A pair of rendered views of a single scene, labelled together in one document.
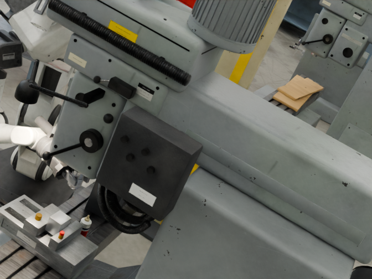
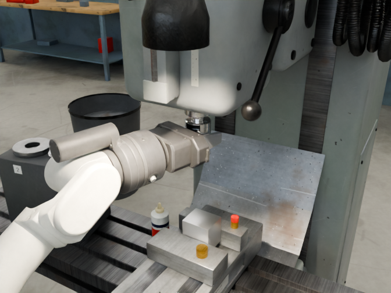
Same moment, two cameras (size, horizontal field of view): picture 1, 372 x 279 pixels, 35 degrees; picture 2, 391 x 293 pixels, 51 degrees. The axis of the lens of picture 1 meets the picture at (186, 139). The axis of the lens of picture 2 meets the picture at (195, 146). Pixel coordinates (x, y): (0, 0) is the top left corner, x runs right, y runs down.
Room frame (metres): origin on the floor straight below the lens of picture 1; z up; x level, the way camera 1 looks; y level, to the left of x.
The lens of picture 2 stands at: (1.48, 0.93, 1.54)
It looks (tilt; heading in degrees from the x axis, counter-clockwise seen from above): 25 degrees down; 286
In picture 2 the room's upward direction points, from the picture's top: straight up
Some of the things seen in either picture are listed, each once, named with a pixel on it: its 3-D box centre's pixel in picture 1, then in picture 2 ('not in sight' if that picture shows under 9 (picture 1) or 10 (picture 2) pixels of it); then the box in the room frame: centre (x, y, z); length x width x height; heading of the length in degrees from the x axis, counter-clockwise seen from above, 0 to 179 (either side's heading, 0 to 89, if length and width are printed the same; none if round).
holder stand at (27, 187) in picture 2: (114, 184); (56, 184); (2.05, 0.19, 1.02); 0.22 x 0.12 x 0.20; 178
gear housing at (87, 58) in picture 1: (132, 66); not in sight; (1.66, 0.24, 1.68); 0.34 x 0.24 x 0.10; 77
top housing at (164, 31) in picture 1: (139, 22); not in sight; (1.66, 0.26, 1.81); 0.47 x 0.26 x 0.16; 77
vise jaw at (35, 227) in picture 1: (44, 220); (186, 254); (1.67, 0.33, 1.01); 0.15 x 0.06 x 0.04; 165
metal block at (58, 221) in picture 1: (58, 223); (201, 231); (1.66, 0.28, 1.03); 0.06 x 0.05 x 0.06; 165
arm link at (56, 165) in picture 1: (60, 161); (157, 153); (1.71, 0.36, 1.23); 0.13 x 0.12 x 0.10; 149
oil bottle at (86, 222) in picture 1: (84, 226); (160, 222); (1.78, 0.21, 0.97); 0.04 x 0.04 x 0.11
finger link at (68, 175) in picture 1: (69, 178); (209, 142); (1.64, 0.29, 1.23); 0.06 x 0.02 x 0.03; 59
